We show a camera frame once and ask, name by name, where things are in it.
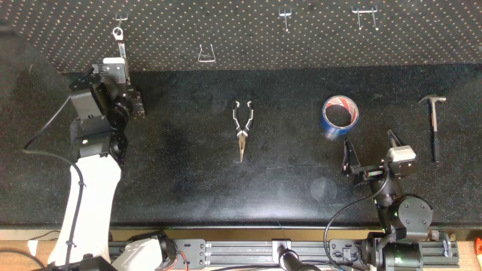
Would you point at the metal hook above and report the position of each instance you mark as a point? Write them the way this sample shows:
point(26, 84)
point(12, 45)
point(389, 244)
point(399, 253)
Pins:
point(285, 15)
point(206, 59)
point(364, 11)
point(121, 17)

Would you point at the roll of blue tape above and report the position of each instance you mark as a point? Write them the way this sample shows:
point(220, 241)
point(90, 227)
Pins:
point(331, 128)

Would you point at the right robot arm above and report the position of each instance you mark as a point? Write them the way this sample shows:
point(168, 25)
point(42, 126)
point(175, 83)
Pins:
point(412, 218)

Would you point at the black and white pliers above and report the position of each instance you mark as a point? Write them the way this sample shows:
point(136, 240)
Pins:
point(242, 139)

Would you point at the hammer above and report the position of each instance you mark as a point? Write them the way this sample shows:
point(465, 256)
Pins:
point(434, 116)

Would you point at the wrench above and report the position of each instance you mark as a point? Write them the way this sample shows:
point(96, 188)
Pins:
point(118, 34)

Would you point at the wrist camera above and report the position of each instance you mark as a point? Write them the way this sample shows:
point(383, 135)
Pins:
point(401, 153)
point(115, 69)

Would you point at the orange object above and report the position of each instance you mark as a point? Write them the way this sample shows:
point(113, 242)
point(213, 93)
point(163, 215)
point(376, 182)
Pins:
point(478, 248)

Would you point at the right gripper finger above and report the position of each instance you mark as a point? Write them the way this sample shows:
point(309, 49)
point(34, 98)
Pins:
point(350, 160)
point(394, 141)

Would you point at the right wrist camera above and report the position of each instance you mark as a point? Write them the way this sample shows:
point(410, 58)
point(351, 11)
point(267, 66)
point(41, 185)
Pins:
point(401, 153)

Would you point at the mounting rail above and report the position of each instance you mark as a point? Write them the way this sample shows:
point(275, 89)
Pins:
point(241, 252)

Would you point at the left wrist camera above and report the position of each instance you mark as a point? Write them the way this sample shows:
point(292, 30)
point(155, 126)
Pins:
point(115, 69)

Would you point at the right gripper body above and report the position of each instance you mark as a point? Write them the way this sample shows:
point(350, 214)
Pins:
point(371, 170)

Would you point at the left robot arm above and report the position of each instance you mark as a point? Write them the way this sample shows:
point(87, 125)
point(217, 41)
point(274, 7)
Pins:
point(92, 195)

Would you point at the black pegboard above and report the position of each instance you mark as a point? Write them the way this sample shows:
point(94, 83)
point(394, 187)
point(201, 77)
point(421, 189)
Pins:
point(263, 41)

